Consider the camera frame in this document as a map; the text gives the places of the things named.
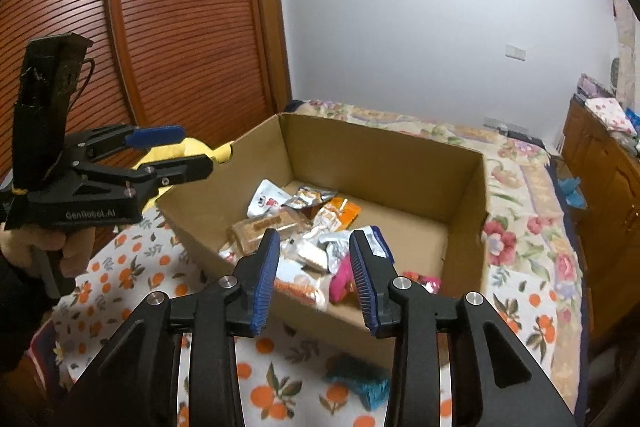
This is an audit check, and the white red-cartoon snack packet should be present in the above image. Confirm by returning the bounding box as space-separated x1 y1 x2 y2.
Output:
247 179 291 218

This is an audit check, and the red patterned snack packet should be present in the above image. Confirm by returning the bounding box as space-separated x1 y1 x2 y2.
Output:
402 271 443 295

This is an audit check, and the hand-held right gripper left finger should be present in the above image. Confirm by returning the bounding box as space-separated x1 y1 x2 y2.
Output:
65 228 281 427

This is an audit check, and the folded pink floral cloth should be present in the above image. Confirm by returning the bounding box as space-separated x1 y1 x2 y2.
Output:
585 97 638 138

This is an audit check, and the silver grey snack packet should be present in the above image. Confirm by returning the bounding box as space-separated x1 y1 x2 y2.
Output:
320 232 353 265

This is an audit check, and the beige curtain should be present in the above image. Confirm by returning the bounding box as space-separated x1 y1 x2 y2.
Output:
600 0 640 102

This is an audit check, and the blue plastic bag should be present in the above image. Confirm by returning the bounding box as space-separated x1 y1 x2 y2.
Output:
557 177 586 208

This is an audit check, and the brown cardboard box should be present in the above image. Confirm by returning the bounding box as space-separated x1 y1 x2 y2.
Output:
155 112 490 368

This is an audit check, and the wooden desk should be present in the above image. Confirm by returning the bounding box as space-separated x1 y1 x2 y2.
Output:
560 97 640 343

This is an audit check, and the clear white cracker packet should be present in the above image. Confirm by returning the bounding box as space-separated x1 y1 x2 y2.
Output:
292 239 328 270

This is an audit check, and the teal snack packet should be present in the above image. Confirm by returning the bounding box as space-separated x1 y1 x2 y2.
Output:
325 354 391 412

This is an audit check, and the yellow pillow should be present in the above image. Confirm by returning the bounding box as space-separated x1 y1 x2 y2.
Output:
132 134 236 208

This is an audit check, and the wooden slatted wardrobe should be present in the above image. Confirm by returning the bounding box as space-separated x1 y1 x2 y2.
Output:
0 0 293 228

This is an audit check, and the pink snack packet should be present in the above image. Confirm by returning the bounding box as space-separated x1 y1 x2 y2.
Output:
327 254 361 305

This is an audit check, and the clear-wrapped brown cake packet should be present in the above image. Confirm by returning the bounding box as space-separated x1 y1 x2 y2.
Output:
227 206 313 255

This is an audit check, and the white packet of red strips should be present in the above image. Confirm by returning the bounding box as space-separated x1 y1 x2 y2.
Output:
274 257 331 313

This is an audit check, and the white navy-edged snack packet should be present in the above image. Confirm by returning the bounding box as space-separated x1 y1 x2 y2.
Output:
357 227 396 265

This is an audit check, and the orange-fruit print blanket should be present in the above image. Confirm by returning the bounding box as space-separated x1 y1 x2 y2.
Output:
50 207 558 427

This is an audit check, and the small brown-print snack packet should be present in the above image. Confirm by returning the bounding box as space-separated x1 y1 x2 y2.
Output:
292 187 338 210

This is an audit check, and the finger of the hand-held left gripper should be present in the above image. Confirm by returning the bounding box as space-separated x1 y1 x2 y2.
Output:
70 153 215 202
62 124 186 168

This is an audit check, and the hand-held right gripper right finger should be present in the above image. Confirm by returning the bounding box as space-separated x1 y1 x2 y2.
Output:
348 229 576 427

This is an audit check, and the orange and white snack packet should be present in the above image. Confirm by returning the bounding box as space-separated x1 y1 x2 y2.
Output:
312 197 362 233

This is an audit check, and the person's left forearm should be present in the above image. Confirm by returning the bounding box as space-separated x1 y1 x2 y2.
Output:
0 257 56 373

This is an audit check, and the purple patterned cloth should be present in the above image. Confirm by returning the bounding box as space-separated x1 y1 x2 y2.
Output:
575 74 613 100

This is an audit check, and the person's left hand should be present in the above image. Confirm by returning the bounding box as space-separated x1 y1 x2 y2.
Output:
0 219 96 298

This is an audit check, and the black cable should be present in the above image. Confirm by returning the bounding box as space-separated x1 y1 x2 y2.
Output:
75 57 96 98

